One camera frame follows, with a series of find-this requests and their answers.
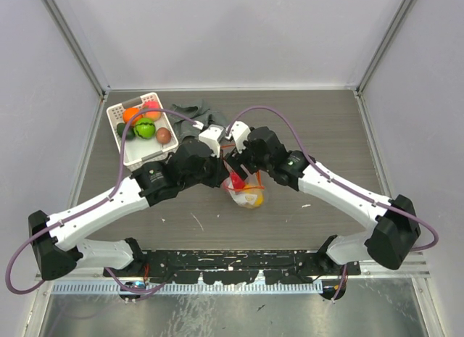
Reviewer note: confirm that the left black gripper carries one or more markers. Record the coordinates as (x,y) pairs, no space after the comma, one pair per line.
(219,174)

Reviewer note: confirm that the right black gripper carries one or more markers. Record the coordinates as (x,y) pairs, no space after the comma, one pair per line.
(235,164)

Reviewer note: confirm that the red apple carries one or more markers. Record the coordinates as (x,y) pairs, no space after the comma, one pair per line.
(237,184)

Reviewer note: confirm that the yellow lemon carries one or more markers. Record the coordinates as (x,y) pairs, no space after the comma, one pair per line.
(251,198)

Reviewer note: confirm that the clear zip top bag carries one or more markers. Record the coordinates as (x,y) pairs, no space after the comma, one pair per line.
(254,178)

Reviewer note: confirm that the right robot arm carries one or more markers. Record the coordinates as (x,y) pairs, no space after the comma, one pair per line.
(389,228)

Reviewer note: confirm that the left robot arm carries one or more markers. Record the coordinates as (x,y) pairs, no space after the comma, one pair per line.
(60,241)

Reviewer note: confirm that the brown passion fruit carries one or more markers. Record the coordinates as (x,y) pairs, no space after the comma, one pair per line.
(163,136)

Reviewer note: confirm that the white perforated plastic basket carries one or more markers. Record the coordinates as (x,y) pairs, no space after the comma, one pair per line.
(139,151)

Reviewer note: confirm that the green striped melon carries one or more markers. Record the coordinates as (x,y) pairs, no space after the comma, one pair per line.
(144,128)

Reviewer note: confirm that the peach fruit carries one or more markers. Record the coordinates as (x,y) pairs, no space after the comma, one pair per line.
(152,110)

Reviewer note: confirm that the dark green avocado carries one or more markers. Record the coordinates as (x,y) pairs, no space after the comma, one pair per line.
(120,128)

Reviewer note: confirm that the orange fruit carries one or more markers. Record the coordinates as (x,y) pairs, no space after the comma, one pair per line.
(132,116)

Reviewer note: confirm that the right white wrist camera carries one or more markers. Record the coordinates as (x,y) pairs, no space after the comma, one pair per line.
(238,132)

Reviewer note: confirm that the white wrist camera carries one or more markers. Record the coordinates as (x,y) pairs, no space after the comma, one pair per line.
(210,138)
(238,132)

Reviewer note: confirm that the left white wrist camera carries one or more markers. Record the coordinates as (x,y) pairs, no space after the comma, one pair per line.
(210,138)

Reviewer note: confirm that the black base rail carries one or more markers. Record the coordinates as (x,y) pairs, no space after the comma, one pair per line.
(231,267)

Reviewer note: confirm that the white slotted cable duct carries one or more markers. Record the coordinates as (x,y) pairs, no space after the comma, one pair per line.
(105,287)

